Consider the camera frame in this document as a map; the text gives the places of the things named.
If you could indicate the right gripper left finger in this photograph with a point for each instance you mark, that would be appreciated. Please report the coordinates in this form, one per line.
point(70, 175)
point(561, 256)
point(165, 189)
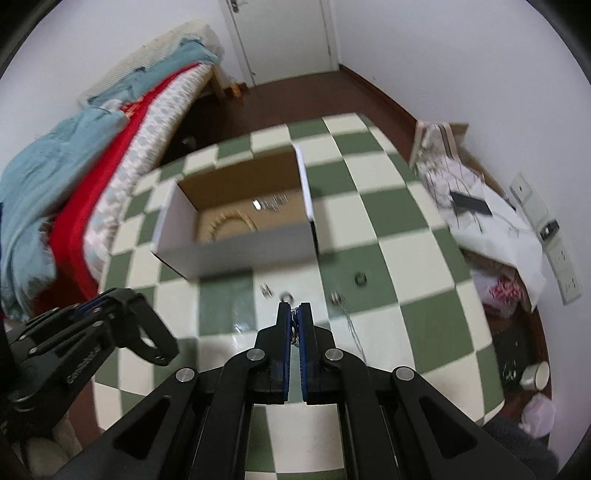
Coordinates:
point(194, 425)

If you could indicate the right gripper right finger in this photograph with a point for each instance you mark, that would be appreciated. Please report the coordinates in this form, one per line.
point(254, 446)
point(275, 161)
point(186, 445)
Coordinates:
point(395, 424)

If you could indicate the small silver earring studs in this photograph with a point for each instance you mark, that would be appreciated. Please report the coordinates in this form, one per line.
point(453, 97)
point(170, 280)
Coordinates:
point(266, 291)

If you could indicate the red bed sheet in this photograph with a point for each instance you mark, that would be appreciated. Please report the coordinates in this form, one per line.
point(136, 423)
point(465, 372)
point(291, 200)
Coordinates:
point(70, 243)

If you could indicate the green white checkered tablecloth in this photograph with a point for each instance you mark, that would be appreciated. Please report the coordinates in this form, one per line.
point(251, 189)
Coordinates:
point(390, 282)

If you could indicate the white cup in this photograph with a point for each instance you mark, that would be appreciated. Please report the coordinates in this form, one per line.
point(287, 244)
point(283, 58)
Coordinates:
point(535, 377)

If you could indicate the white red plastic bag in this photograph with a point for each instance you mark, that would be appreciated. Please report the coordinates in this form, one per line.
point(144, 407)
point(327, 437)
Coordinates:
point(498, 294)

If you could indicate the blue blanket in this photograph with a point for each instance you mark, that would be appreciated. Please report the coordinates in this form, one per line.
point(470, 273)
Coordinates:
point(40, 178)

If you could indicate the white patterned cloth pile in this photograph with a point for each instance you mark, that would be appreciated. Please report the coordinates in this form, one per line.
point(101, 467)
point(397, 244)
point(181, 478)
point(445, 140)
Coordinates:
point(503, 253)

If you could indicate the white cardboard box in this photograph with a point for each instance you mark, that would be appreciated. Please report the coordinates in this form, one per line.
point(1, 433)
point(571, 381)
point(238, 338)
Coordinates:
point(251, 214)

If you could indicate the black smartphone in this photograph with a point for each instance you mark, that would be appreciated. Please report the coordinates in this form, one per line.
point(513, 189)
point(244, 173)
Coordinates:
point(469, 203)

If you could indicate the black charger plug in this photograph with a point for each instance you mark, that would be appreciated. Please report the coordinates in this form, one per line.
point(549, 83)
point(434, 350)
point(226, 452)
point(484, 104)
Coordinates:
point(548, 231)

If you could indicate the checkered mattress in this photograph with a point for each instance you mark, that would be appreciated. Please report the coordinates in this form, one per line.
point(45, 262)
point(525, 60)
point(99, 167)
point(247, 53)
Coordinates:
point(158, 114)

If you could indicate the orange bottle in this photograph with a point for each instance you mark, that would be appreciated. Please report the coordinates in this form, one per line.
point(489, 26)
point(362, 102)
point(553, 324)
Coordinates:
point(236, 91)

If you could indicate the white door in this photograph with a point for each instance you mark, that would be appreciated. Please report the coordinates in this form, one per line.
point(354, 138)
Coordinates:
point(279, 40)

